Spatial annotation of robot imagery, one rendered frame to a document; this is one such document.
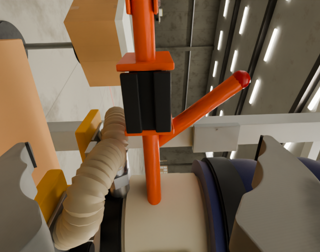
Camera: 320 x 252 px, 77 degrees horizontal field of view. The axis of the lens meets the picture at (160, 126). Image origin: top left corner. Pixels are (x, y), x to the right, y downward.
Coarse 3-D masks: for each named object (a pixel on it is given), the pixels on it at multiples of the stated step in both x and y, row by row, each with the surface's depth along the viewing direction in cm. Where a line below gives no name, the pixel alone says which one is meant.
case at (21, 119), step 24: (0, 48) 38; (0, 72) 37; (24, 72) 44; (0, 96) 37; (24, 96) 44; (0, 120) 37; (24, 120) 44; (0, 144) 37; (48, 144) 53; (48, 168) 52
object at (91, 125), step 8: (88, 112) 40; (96, 112) 40; (88, 120) 37; (96, 120) 40; (80, 128) 34; (88, 128) 35; (96, 128) 39; (80, 136) 34; (88, 136) 35; (96, 136) 38; (80, 144) 34; (80, 152) 35
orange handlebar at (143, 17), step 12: (132, 0) 19; (144, 0) 18; (156, 0) 18; (132, 12) 19; (144, 12) 19; (156, 12) 19; (132, 24) 20; (144, 24) 19; (144, 36) 20; (144, 48) 20; (144, 60) 21; (144, 144) 26; (156, 144) 26; (144, 156) 27; (156, 156) 27; (156, 168) 28; (156, 180) 29; (156, 192) 30
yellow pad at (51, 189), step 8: (48, 176) 24; (56, 176) 24; (64, 176) 26; (40, 184) 23; (48, 184) 23; (56, 184) 24; (64, 184) 25; (40, 192) 22; (48, 192) 22; (56, 192) 23; (64, 192) 25; (40, 200) 21; (48, 200) 22; (56, 200) 23; (40, 208) 20; (48, 208) 22; (56, 208) 23; (48, 216) 22; (56, 216) 22; (48, 224) 21; (56, 248) 22; (72, 248) 25; (80, 248) 25; (88, 248) 25
